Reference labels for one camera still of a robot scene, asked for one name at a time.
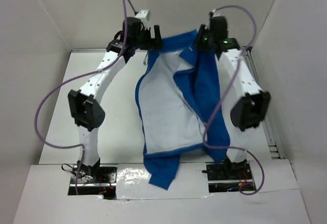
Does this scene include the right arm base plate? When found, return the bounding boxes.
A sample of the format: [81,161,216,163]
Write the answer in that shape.
[202,163,256,193]

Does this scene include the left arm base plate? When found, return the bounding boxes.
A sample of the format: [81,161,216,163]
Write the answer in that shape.
[61,164,118,196]

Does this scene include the aluminium frame rail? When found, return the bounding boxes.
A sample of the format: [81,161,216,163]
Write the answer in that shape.
[244,47,287,160]

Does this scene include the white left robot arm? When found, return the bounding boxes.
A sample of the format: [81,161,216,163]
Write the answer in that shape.
[67,17,163,183]

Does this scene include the blue zip jacket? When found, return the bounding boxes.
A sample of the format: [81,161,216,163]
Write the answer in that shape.
[135,30,230,189]

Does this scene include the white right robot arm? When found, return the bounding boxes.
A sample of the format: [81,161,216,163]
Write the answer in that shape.
[194,12,271,179]

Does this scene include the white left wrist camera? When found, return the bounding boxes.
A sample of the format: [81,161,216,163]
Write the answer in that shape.
[135,9,151,28]

